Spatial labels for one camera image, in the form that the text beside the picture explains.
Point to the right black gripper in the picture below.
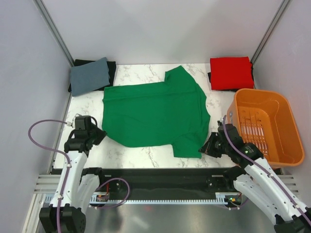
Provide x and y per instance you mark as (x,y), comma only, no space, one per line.
(207,147)

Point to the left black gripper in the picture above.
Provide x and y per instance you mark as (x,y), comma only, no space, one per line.
(101,135)

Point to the green polo shirt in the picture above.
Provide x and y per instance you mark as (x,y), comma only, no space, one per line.
(172,112)

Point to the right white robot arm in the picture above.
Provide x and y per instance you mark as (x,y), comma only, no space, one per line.
(254,178)

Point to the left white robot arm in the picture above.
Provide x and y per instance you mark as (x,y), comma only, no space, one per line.
(66,212)

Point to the orange plastic basket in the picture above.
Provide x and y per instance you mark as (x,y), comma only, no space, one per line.
(265,119)

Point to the folded grey-blue shirt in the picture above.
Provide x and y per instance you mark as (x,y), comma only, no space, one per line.
(88,76)

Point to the folded black shirt right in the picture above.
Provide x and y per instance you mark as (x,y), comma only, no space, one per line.
(231,77)

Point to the folded red shirt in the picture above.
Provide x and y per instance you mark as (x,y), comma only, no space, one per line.
(227,60)

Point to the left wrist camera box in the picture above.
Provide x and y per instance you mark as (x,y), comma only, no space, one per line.
(82,123)

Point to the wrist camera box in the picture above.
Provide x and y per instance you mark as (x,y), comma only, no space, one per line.
(230,132)
(82,123)

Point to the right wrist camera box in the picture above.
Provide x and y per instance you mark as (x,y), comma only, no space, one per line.
(230,132)

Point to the white slotted cable duct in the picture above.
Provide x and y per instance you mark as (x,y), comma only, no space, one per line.
(217,199)

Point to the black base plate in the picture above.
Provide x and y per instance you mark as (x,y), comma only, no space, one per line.
(161,183)

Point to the aluminium rail frame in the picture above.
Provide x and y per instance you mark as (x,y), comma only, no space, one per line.
(47,184)

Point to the left aluminium corner post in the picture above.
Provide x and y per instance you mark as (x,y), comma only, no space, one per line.
(54,30)

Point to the aluminium corner post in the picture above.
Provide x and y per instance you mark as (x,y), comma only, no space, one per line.
(54,30)
(272,26)

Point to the right aluminium corner post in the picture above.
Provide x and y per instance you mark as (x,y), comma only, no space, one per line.
(272,26)

